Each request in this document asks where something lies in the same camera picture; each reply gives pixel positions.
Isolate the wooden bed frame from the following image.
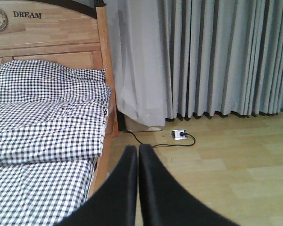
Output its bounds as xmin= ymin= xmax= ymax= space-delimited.
xmin=0 ymin=0 xmax=118 ymax=193

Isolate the black white checkered duvet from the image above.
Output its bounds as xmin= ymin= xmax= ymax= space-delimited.
xmin=0 ymin=94 xmax=109 ymax=226

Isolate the white sheer curtain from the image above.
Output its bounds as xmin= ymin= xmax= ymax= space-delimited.
xmin=105 ymin=0 xmax=167 ymax=127

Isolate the grey pleated curtain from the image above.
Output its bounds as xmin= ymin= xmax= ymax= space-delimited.
xmin=158 ymin=0 xmax=283 ymax=118

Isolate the black white checkered pillow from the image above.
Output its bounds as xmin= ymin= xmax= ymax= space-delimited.
xmin=0 ymin=60 xmax=111 ymax=105

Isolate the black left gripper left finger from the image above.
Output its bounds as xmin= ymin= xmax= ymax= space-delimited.
xmin=56 ymin=145 xmax=137 ymax=226

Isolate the silver floor power socket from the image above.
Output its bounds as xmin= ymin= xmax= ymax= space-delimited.
xmin=171 ymin=129 xmax=187 ymax=140

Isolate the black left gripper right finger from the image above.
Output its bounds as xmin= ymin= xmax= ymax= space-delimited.
xmin=139 ymin=144 xmax=237 ymax=226

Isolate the black power cord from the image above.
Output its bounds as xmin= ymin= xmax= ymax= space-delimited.
xmin=119 ymin=129 xmax=196 ymax=149

